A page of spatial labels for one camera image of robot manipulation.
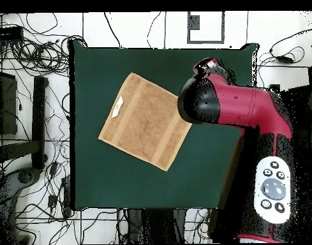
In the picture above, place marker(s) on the tan terry towel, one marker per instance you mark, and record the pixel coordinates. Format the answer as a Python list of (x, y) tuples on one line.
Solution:
[(145, 122)]

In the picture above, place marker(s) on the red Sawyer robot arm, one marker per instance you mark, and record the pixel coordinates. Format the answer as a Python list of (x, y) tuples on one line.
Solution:
[(247, 107)]

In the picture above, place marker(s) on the black flat panel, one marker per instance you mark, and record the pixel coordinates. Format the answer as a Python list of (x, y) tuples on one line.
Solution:
[(7, 102), (298, 92)]

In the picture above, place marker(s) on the black metal stand base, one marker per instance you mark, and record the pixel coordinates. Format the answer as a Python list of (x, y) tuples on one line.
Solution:
[(275, 87), (38, 122)]

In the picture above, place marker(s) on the dark green table cloth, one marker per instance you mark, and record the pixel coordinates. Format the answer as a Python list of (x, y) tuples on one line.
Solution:
[(107, 183)]

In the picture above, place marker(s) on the small black power adapter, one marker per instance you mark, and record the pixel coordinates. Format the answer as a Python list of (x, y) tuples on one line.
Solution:
[(53, 169), (52, 201)]

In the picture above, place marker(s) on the long black power strip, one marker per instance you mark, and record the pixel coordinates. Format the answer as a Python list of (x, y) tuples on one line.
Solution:
[(66, 196)]

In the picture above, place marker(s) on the dark wheeled stand foot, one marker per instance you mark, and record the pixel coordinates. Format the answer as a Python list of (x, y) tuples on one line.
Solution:
[(10, 186)]

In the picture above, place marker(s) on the grey square floor frame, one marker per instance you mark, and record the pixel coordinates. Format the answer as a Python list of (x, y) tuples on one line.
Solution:
[(206, 42)]

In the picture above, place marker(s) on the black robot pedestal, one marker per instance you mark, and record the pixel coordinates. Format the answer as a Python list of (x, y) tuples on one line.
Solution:
[(155, 224)]

